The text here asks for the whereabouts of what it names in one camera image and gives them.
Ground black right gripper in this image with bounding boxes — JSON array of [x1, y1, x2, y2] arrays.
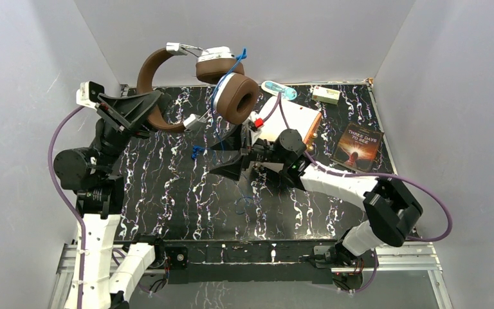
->
[[209, 119, 289, 182]]

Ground brown silver headphones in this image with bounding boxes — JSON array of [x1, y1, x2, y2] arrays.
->
[[136, 42, 259, 133]]

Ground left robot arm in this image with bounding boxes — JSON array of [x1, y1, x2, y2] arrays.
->
[[51, 85, 170, 308]]

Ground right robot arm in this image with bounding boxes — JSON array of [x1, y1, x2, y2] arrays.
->
[[210, 126, 423, 268]]

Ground white cylindrical drum box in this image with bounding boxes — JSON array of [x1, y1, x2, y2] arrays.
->
[[259, 100, 322, 151]]

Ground blue white blister pack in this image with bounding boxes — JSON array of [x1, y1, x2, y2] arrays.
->
[[261, 80, 298, 100]]

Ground small white green box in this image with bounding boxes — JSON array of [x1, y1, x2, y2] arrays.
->
[[311, 86, 341, 105]]

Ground dark book three days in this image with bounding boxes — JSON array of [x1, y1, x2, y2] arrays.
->
[[331, 122, 384, 173]]

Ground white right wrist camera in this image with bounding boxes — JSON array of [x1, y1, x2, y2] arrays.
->
[[243, 111, 264, 146]]

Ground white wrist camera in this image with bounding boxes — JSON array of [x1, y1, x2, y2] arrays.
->
[[243, 111, 264, 146], [76, 81, 105, 109]]

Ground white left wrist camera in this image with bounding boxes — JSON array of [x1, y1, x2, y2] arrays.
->
[[76, 81, 105, 109]]

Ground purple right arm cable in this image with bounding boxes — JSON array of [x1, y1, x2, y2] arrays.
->
[[262, 93, 453, 295]]

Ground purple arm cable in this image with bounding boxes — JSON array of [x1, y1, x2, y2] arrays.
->
[[47, 106, 88, 309], [262, 93, 453, 295]]

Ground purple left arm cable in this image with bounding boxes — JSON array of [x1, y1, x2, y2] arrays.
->
[[47, 106, 88, 309]]

